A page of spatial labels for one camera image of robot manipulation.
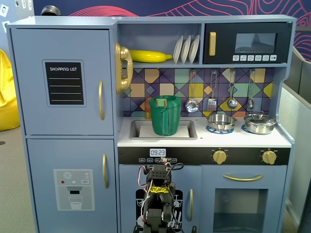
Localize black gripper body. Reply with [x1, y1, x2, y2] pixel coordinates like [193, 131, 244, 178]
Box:
[145, 164, 173, 187]

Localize gold curved fridge door handle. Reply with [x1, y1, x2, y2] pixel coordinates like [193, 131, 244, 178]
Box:
[98, 80, 106, 121]

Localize blue door with shopping list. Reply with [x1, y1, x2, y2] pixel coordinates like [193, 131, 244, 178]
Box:
[11, 28, 115, 136]

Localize blue dishwasher door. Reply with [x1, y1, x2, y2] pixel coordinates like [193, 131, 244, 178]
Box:
[119, 165, 203, 233]

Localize blue oven door with window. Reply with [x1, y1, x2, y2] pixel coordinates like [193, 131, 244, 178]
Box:
[201, 165, 288, 233]

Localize blue door with ice dispenser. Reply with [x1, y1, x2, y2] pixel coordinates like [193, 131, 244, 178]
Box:
[26, 138, 118, 233]

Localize black microwave door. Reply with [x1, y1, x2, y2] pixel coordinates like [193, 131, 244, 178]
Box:
[203, 22, 293, 65]

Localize white digital clock display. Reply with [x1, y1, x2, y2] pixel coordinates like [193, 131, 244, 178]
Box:
[149, 148, 167, 157]

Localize yellow tape band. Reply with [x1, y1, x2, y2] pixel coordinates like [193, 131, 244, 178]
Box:
[149, 186, 169, 195]

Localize black control panel strip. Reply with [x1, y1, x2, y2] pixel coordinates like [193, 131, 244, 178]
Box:
[118, 147, 291, 166]

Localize grey toy sink basin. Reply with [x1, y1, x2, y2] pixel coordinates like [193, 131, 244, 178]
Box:
[129, 119, 198, 141]

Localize green plastic pitcher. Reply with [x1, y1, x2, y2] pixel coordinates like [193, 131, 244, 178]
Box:
[148, 95, 182, 136]

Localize gold stove knob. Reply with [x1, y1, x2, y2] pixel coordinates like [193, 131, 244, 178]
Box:
[261, 150, 277, 166]
[212, 149, 228, 166]

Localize metal skimmer spoon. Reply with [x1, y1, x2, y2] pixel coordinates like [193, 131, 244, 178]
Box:
[185, 70, 200, 113]

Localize steel bowl pot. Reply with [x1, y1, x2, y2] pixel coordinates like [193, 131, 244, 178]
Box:
[206, 114, 238, 132]

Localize metal slotted spatula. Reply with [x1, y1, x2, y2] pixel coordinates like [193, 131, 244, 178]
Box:
[207, 70, 218, 113]

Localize metal ladle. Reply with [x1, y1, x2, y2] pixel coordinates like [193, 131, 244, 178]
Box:
[226, 69, 238, 110]

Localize gold toy telephone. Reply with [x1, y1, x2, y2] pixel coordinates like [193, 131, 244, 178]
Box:
[114, 42, 134, 95]

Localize steel pot with lid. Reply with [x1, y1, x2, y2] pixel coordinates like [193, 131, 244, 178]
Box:
[243, 111, 278, 135]

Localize metal hanging spoon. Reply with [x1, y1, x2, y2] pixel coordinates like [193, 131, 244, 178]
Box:
[247, 69, 256, 110]

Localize yellow toy banana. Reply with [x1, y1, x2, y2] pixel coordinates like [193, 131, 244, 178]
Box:
[128, 49, 173, 64]

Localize white toy plate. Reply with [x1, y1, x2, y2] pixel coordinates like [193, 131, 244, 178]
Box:
[181, 34, 192, 65]
[189, 34, 201, 65]
[173, 34, 184, 65]

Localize black shopping list chalkboard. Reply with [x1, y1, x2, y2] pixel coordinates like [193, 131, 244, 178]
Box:
[42, 59, 85, 108]

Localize grey partition panel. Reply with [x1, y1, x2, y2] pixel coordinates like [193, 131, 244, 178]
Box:
[277, 46, 311, 233]

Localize yellow bean bag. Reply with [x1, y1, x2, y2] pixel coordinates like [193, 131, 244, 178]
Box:
[0, 49, 21, 132]

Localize blue toy kitchen unit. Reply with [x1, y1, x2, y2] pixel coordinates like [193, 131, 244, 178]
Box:
[6, 15, 297, 233]

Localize black round dome object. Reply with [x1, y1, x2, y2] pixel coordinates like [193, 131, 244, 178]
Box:
[40, 5, 61, 17]

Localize red white servo wires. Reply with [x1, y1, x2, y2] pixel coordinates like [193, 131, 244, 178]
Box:
[137, 166, 149, 225]

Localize gold dishwasher door handle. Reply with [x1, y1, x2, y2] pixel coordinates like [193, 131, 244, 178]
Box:
[189, 188, 194, 222]

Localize gold curved freezer door handle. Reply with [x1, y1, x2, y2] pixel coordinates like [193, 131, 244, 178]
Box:
[102, 153, 109, 189]

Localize gold oven door handle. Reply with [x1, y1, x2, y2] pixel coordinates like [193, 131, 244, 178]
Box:
[223, 174, 264, 183]

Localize gold microwave handle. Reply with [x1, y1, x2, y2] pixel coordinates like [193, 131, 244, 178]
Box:
[208, 31, 217, 57]

